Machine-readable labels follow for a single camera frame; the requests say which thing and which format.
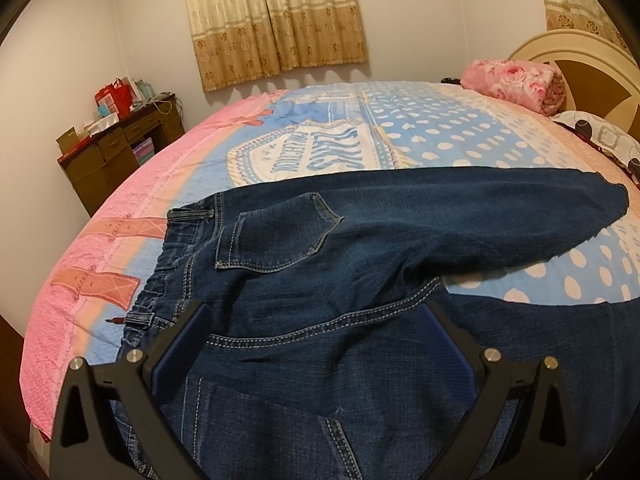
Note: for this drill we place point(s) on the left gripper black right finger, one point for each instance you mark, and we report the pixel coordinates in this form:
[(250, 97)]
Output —
[(541, 442)]

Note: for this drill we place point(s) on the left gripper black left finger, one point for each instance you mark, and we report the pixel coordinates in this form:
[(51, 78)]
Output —
[(86, 442)]

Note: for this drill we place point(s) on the dark blue denim jeans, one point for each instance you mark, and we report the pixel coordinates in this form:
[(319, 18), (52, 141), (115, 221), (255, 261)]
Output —
[(313, 367)]

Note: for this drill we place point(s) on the dark brown wooden desk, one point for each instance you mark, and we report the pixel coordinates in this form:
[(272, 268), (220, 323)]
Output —
[(99, 164)]

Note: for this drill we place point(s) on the cardboard box on desk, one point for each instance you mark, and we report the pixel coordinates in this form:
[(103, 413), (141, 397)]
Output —
[(68, 141)]

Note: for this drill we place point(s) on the white patterned pillow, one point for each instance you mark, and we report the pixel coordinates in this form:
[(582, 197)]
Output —
[(605, 137)]

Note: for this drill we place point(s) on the red gift bag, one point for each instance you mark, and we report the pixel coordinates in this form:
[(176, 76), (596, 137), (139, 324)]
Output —
[(116, 98)]

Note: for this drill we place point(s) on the pink floral folded blanket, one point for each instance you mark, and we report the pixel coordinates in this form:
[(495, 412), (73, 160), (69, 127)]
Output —
[(535, 86)]

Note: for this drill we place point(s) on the pink and blue bedspread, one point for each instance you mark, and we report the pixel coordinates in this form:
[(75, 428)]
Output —
[(290, 134)]

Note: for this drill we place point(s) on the cream and brown headboard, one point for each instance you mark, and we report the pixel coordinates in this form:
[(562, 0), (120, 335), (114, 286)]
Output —
[(600, 78)]

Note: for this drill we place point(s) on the beige curtain at right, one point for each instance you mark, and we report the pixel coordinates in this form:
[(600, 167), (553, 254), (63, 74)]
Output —
[(586, 15)]

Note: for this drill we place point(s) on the beige patterned window curtain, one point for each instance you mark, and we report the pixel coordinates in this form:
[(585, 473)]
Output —
[(238, 41)]

